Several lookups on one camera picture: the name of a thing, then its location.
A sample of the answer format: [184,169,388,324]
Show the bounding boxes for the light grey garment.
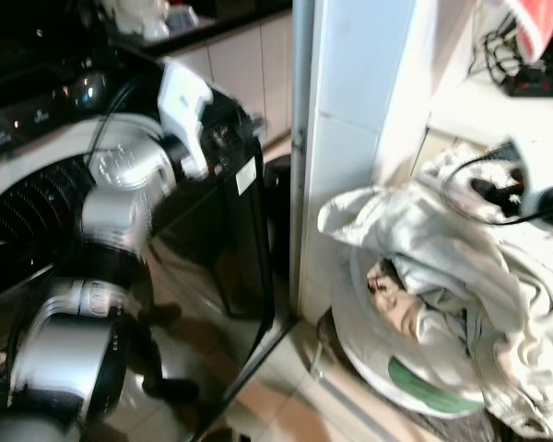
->
[317,140,553,439]

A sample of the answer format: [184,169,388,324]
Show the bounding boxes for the black top-load washing machine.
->
[0,37,289,442]

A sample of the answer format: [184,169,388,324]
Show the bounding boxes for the white kitchen cabinet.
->
[101,0,296,144]

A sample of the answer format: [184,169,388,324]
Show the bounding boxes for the black power strip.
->
[500,72,553,99]

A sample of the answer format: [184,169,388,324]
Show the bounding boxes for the white countertop appliance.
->
[101,0,174,43]

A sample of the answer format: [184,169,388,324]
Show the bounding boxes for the pink patterned cloth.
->
[366,261,427,337]

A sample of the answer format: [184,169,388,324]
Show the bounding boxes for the red hanging cloth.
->
[509,0,553,64]

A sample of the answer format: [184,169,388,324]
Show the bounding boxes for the white round laundry basket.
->
[330,247,488,421]

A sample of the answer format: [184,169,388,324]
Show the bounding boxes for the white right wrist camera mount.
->
[484,138,537,218]

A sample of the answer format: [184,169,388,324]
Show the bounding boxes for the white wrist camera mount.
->
[156,59,215,181]
[484,138,537,218]

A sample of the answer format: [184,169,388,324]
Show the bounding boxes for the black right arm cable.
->
[441,147,553,227]

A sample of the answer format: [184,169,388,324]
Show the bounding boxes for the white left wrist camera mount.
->
[156,59,215,181]

